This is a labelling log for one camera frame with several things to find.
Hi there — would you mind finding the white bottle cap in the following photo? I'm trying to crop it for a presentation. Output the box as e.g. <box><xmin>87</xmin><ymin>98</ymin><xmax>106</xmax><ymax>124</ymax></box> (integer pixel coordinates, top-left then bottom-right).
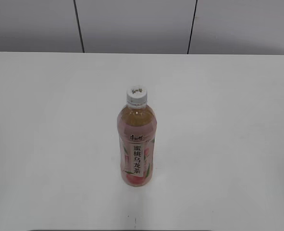
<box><xmin>126</xmin><ymin>85</ymin><xmax>148</xmax><ymax>104</ymax></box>

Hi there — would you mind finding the peach oolong tea bottle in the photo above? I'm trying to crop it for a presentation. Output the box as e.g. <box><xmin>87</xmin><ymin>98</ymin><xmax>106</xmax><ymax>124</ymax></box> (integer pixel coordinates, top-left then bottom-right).
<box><xmin>117</xmin><ymin>104</ymin><xmax>157</xmax><ymax>187</ymax></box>

